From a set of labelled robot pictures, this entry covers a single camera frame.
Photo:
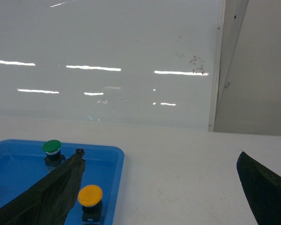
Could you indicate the yellow push button switch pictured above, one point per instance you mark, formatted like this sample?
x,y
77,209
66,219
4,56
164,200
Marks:
x,y
90,198

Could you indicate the white glossy back panel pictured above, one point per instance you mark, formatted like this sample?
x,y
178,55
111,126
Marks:
x,y
122,62

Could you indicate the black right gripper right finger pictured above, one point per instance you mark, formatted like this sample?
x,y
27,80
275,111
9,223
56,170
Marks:
x,y
262,189

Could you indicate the blue plastic tray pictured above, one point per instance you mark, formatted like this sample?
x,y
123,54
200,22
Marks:
x,y
22,165

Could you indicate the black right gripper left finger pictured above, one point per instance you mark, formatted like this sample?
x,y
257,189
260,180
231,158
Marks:
x,y
48,201

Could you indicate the green push button switch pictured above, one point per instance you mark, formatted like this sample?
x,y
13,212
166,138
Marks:
x,y
53,158

